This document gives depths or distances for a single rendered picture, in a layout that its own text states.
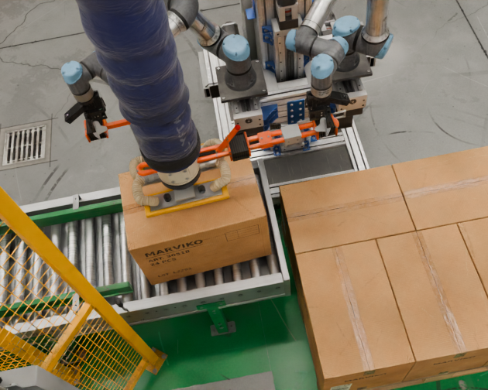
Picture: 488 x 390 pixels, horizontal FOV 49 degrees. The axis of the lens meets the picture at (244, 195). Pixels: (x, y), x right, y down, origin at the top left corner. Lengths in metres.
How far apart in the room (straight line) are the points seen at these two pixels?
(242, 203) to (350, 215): 0.66
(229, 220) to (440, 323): 1.04
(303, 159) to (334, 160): 0.19
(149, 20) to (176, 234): 1.05
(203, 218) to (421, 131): 1.92
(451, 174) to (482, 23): 1.85
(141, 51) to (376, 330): 1.60
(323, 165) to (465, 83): 1.29
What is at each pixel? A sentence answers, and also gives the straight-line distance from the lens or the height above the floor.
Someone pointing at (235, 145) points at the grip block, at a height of 1.25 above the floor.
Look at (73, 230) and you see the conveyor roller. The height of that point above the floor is 0.55.
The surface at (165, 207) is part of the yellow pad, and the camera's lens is 2.16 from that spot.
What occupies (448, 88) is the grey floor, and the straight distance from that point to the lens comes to 4.05.
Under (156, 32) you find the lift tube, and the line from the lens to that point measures 1.56.
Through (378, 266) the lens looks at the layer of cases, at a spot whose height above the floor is 0.54.
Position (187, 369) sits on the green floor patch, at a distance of 3.09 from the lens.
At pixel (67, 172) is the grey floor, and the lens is 3.87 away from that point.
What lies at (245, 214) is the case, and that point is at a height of 0.95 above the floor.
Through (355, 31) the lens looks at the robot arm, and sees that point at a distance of 2.51.
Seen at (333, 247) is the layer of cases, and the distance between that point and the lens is 2.67.
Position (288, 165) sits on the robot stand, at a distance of 3.30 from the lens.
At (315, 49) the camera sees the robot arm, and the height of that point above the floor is 1.55.
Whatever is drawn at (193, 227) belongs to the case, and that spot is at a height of 0.95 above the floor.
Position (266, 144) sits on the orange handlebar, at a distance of 2.11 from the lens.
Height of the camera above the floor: 2.95
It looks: 59 degrees down
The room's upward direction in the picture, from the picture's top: 11 degrees counter-clockwise
